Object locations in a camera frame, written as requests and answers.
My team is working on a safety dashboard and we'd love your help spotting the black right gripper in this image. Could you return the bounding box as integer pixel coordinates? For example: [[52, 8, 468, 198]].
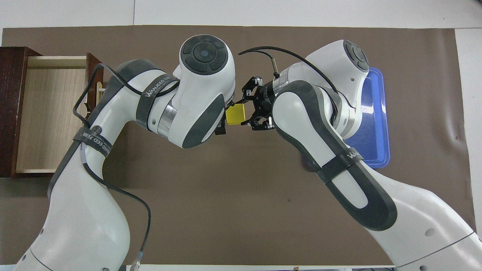
[[236, 76, 278, 131]]

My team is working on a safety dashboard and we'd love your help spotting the yellow cube block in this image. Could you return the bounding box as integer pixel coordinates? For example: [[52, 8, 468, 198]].
[[226, 104, 247, 126]]

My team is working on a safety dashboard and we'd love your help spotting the dark wooden drawer cabinet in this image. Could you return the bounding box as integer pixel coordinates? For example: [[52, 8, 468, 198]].
[[11, 53, 104, 178]]

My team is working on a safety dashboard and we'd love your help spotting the brown table mat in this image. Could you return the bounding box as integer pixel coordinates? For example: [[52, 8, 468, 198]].
[[0, 25, 480, 266]]

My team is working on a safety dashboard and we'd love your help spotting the blue plastic tray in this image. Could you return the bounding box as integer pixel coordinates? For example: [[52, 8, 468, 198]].
[[343, 67, 390, 169]]

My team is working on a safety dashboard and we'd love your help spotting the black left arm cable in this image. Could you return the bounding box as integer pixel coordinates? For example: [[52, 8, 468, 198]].
[[73, 63, 152, 271]]

